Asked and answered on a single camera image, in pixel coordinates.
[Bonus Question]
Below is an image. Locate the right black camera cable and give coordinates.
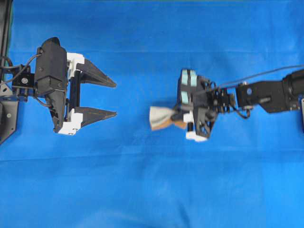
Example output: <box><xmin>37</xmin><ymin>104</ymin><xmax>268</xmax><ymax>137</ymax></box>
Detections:
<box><xmin>204</xmin><ymin>64</ymin><xmax>304</xmax><ymax>90</ymax></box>

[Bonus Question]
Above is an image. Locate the grey and orange sponge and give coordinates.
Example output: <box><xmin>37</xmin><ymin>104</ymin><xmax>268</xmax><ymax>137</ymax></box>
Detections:
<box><xmin>149</xmin><ymin>106</ymin><xmax>187</xmax><ymax>131</ymax></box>

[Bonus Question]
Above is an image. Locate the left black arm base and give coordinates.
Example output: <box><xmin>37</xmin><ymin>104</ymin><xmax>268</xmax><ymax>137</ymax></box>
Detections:
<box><xmin>0</xmin><ymin>0</ymin><xmax>19</xmax><ymax>143</ymax></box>

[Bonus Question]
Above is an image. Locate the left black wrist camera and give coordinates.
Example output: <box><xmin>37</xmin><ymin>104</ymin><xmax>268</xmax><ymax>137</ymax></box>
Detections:
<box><xmin>34</xmin><ymin>37</ymin><xmax>67</xmax><ymax>97</ymax></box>

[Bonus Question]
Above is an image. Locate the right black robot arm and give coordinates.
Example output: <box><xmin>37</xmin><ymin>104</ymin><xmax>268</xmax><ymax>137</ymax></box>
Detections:
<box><xmin>171</xmin><ymin>69</ymin><xmax>304</xmax><ymax>142</ymax></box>

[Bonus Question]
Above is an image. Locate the black camera cable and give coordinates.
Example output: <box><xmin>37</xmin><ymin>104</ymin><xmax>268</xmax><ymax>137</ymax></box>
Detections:
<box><xmin>0</xmin><ymin>53</ymin><xmax>42</xmax><ymax>84</ymax></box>
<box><xmin>204</xmin><ymin>64</ymin><xmax>304</xmax><ymax>90</ymax></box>

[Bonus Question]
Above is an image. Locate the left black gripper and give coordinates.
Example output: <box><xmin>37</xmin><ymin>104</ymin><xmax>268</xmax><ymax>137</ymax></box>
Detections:
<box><xmin>46</xmin><ymin>53</ymin><xmax>117</xmax><ymax>135</ymax></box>

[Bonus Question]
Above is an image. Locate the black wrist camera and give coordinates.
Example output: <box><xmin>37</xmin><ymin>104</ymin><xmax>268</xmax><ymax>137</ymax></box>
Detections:
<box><xmin>34</xmin><ymin>37</ymin><xmax>67</xmax><ymax>97</ymax></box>
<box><xmin>177</xmin><ymin>69</ymin><xmax>198</xmax><ymax>105</ymax></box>

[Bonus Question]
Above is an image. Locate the left black camera cable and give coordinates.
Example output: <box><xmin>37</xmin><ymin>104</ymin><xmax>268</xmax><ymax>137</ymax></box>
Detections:
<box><xmin>0</xmin><ymin>53</ymin><xmax>42</xmax><ymax>84</ymax></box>

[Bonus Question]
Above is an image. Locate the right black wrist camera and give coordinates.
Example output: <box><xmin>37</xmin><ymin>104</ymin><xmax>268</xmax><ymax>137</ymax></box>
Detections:
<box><xmin>177</xmin><ymin>69</ymin><xmax>198</xmax><ymax>105</ymax></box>

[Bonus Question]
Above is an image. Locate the blue table cloth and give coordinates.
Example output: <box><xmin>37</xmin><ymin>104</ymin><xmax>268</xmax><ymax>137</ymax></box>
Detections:
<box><xmin>0</xmin><ymin>0</ymin><xmax>304</xmax><ymax>228</ymax></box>

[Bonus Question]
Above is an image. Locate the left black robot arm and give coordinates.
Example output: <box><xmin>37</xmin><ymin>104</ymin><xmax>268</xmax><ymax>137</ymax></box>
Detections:
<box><xmin>0</xmin><ymin>49</ymin><xmax>117</xmax><ymax>135</ymax></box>

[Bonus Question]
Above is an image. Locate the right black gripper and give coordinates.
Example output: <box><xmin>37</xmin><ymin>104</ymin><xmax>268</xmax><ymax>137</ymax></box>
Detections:
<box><xmin>171</xmin><ymin>76</ymin><xmax>234</xmax><ymax>142</ymax></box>

